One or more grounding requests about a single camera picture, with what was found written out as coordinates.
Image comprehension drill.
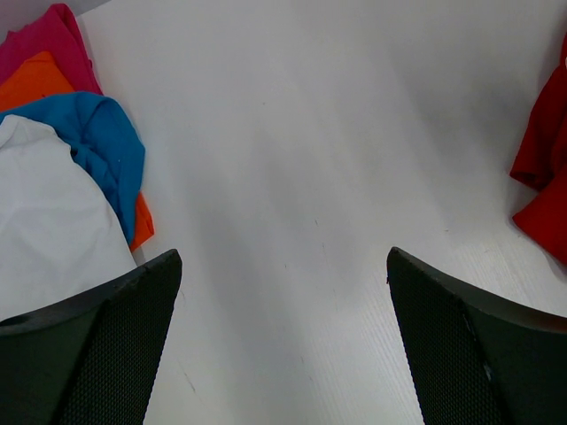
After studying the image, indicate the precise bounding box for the pink t shirt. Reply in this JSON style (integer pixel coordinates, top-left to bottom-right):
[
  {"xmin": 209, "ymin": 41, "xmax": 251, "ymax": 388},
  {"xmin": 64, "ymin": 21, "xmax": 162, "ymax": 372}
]
[{"xmin": 1, "ymin": 4, "xmax": 103, "ymax": 95}]

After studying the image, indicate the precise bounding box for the orange t shirt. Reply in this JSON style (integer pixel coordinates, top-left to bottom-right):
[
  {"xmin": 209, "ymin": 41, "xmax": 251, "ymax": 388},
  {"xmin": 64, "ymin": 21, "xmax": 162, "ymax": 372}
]
[{"xmin": 1, "ymin": 51, "xmax": 155, "ymax": 251}]

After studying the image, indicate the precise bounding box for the red t shirt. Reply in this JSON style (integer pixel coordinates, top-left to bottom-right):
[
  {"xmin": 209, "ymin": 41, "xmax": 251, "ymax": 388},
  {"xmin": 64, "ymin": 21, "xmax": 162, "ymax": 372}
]
[{"xmin": 509, "ymin": 43, "xmax": 566, "ymax": 264}]

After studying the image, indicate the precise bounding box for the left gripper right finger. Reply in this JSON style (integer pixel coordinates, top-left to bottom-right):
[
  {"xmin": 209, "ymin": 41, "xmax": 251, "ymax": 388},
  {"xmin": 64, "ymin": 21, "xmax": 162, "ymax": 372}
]
[{"xmin": 386, "ymin": 247, "xmax": 566, "ymax": 424}]

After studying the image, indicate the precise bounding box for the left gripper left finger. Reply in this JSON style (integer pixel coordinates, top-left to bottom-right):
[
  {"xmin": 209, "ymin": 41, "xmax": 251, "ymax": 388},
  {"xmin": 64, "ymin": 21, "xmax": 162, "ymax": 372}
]
[{"xmin": 1, "ymin": 249, "xmax": 183, "ymax": 424}]

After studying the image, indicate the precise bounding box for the blue t shirt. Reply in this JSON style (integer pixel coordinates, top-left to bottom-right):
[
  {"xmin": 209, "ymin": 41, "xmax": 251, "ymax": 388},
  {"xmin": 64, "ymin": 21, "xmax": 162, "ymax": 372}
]
[{"xmin": 1, "ymin": 91, "xmax": 145, "ymax": 243}]

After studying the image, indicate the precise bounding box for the white t shirt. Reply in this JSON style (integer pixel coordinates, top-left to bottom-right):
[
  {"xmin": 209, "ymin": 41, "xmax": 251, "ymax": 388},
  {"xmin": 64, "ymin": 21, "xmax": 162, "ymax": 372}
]
[{"xmin": 1, "ymin": 115, "xmax": 136, "ymax": 319}]

